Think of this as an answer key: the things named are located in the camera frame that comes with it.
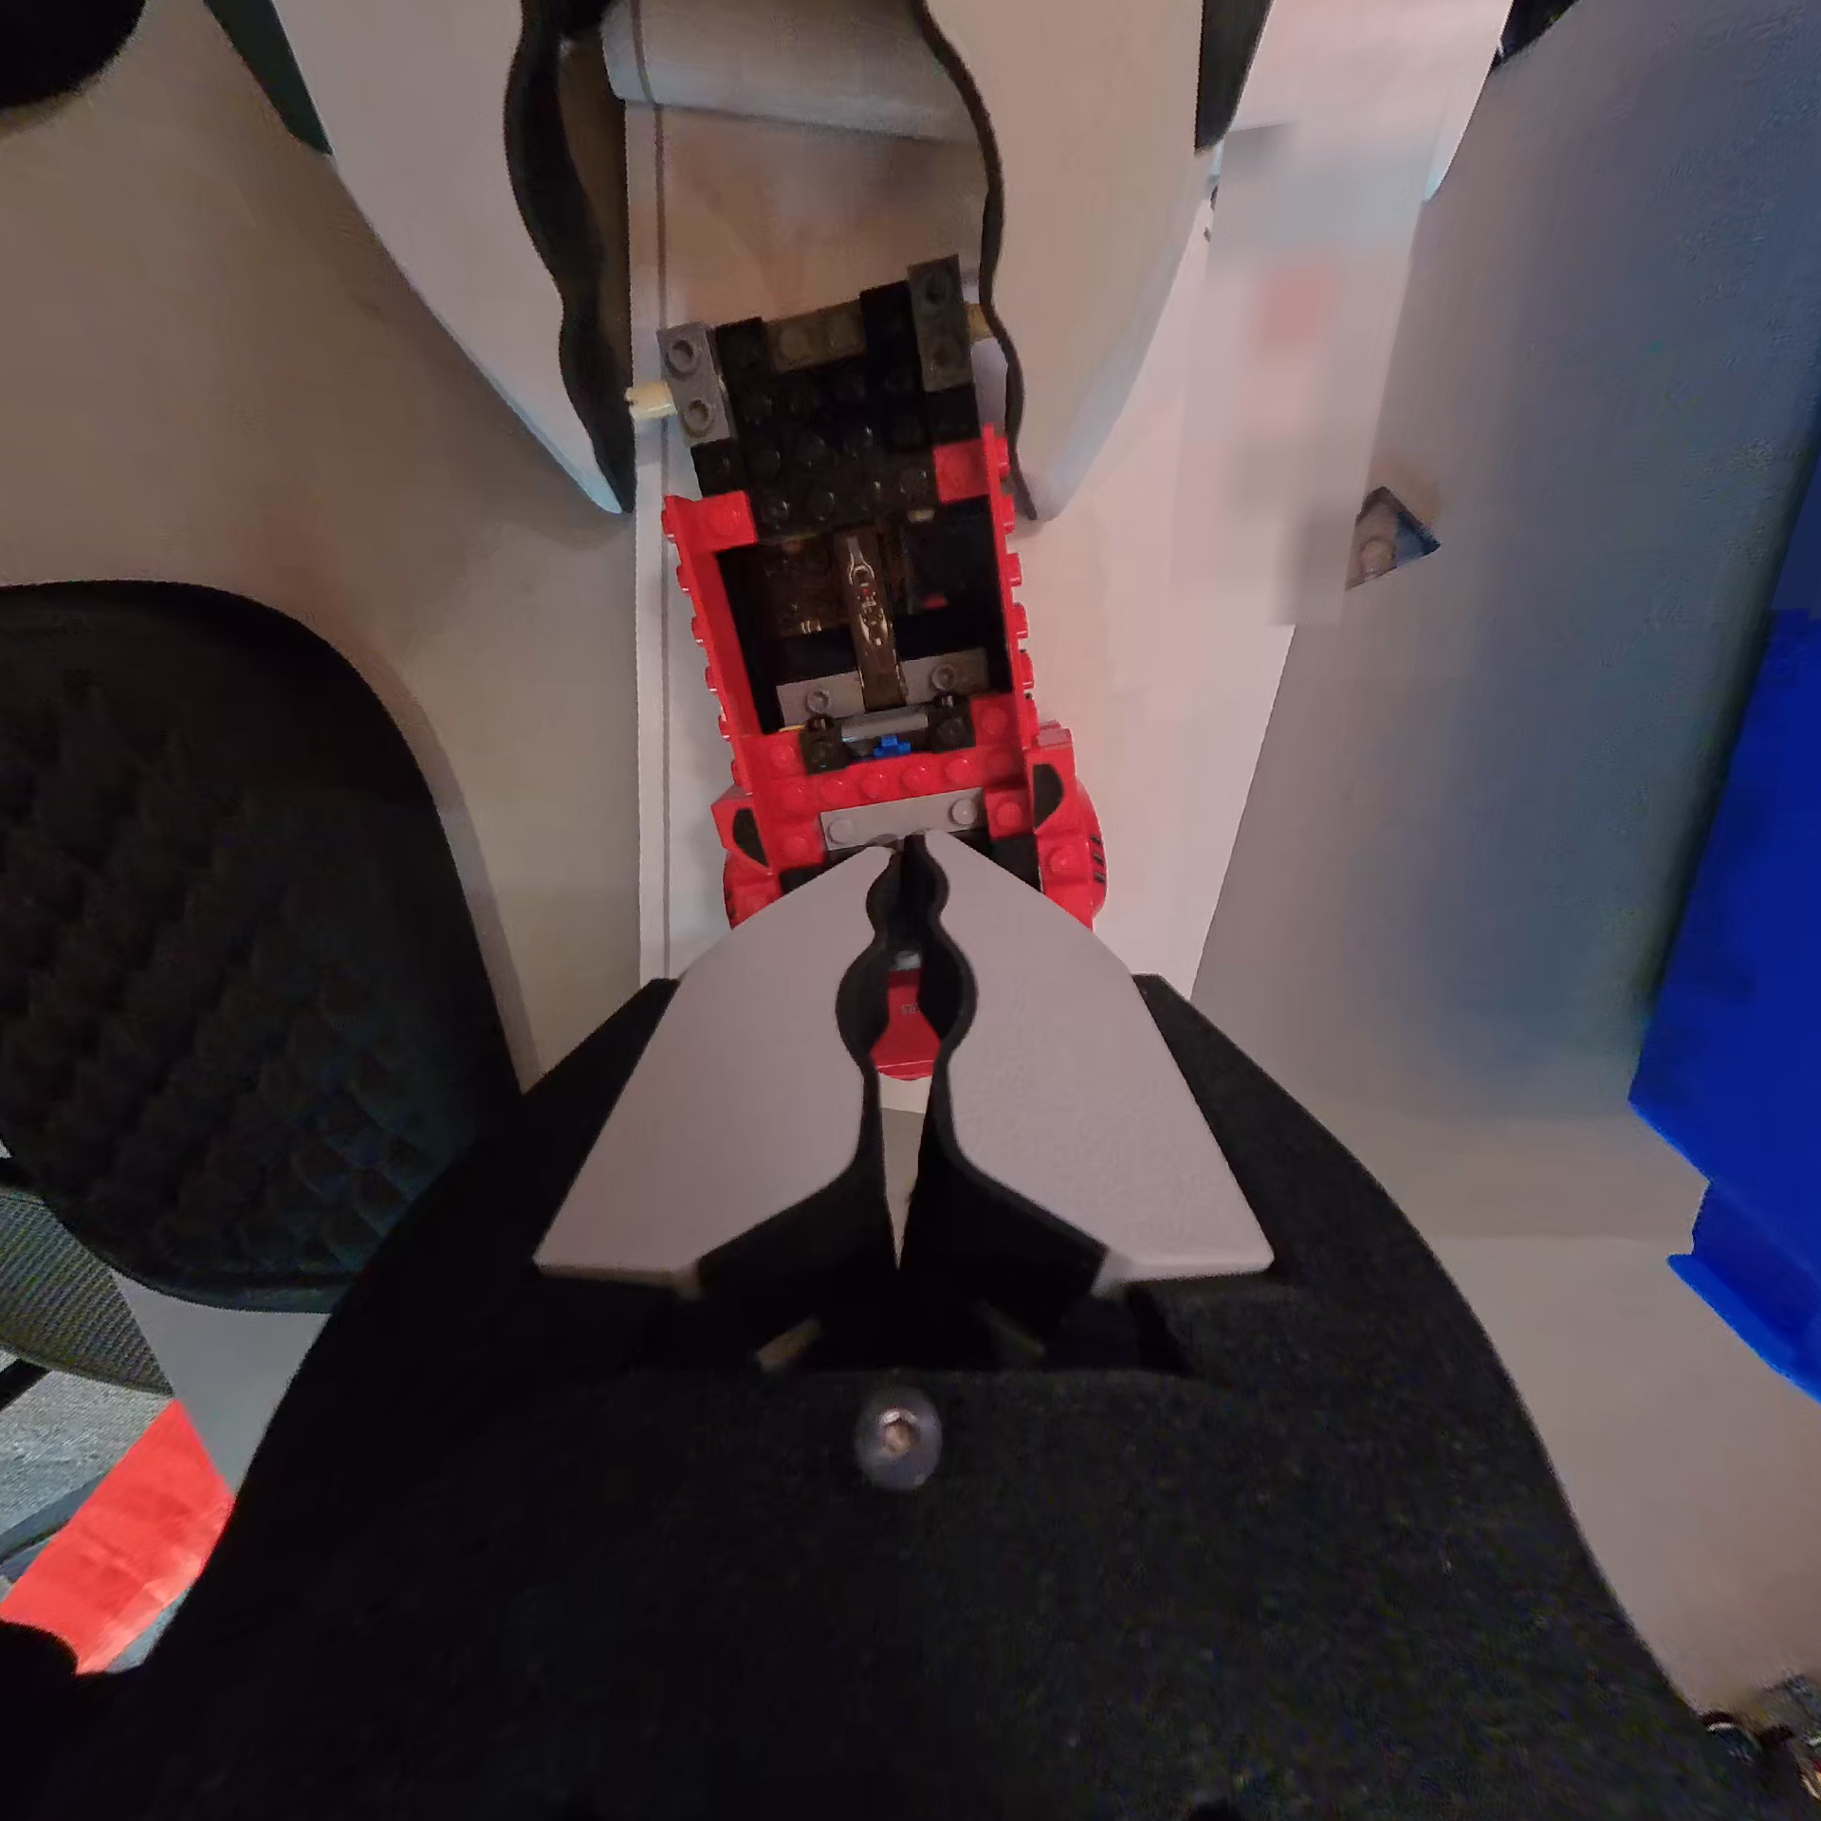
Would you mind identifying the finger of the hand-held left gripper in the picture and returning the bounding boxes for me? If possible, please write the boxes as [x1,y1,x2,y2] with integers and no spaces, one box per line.
[916,0,1225,529]
[270,0,633,521]

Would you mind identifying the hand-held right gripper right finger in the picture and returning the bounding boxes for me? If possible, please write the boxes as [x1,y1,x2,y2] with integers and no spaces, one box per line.
[906,836,1278,1288]

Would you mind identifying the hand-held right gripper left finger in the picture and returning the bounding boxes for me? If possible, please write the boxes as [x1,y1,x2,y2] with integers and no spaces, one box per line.
[531,845,912,1296]

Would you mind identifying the red and black lego car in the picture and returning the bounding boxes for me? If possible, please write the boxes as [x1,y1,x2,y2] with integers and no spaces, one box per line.
[655,252,1096,1078]

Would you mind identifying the lego instruction booklet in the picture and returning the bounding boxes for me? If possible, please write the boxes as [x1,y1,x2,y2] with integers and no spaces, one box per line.
[612,0,1511,984]

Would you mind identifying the blue plastic bin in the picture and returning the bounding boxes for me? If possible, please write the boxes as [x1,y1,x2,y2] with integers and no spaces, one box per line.
[1628,513,1821,1403]

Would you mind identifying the small dark wedge lego piece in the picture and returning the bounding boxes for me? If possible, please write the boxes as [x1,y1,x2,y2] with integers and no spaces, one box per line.
[1350,486,1442,585]

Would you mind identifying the black quilted chair seat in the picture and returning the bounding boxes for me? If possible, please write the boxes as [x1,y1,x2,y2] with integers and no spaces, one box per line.
[0,583,529,1315]
[0,0,144,116]

